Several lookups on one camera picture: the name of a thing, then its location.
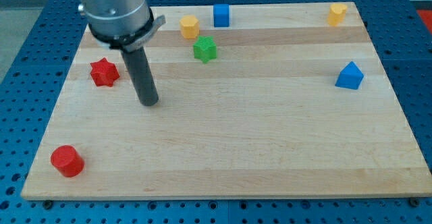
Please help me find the silver robot arm cylinder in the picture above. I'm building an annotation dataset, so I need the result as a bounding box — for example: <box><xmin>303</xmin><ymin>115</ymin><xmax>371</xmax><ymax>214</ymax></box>
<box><xmin>80</xmin><ymin>0</ymin><xmax>151</xmax><ymax>36</ymax></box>

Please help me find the yellow hexagon block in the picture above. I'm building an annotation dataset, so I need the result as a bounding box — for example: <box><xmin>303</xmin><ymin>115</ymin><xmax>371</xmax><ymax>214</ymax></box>
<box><xmin>179</xmin><ymin>15</ymin><xmax>200</xmax><ymax>39</ymax></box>

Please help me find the green star block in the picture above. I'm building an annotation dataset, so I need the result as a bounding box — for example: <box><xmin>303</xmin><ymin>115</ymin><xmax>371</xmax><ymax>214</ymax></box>
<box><xmin>193</xmin><ymin>36</ymin><xmax>217</xmax><ymax>63</ymax></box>

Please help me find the wooden board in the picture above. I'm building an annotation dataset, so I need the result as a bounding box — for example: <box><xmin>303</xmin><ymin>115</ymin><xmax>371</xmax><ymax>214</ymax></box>
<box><xmin>22</xmin><ymin>2</ymin><xmax>431</xmax><ymax>200</ymax></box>

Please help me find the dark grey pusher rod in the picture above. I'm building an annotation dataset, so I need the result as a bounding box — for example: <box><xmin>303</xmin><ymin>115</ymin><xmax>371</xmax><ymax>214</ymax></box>
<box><xmin>121</xmin><ymin>47</ymin><xmax>159</xmax><ymax>107</ymax></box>

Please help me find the blue cube block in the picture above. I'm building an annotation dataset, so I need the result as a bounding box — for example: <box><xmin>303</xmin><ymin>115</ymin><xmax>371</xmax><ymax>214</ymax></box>
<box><xmin>213</xmin><ymin>4</ymin><xmax>230</xmax><ymax>27</ymax></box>

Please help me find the red star block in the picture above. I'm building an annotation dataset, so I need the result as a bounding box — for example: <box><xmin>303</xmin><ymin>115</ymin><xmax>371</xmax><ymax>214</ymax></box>
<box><xmin>90</xmin><ymin>57</ymin><xmax>119</xmax><ymax>87</ymax></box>

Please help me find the blue triangular prism block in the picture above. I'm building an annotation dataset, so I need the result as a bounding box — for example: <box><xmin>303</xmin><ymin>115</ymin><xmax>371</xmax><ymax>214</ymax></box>
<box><xmin>335</xmin><ymin>61</ymin><xmax>364</xmax><ymax>90</ymax></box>

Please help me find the yellow heart block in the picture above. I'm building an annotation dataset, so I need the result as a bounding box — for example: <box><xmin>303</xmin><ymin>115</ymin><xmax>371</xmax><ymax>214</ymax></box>
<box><xmin>327</xmin><ymin>3</ymin><xmax>348</xmax><ymax>26</ymax></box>

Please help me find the red cylinder block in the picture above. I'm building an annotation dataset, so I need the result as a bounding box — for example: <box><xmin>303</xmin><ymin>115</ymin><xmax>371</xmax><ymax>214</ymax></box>
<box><xmin>50</xmin><ymin>145</ymin><xmax>85</xmax><ymax>177</ymax></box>

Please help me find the black clamp ring with lever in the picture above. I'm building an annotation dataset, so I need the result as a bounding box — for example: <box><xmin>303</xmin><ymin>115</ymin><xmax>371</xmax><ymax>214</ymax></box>
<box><xmin>87</xmin><ymin>8</ymin><xmax>167</xmax><ymax>53</ymax></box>

